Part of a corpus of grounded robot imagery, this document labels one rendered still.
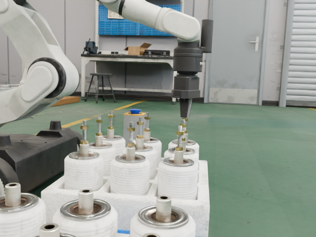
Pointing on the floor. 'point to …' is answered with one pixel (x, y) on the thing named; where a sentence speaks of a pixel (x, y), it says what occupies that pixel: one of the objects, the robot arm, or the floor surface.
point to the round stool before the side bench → (102, 86)
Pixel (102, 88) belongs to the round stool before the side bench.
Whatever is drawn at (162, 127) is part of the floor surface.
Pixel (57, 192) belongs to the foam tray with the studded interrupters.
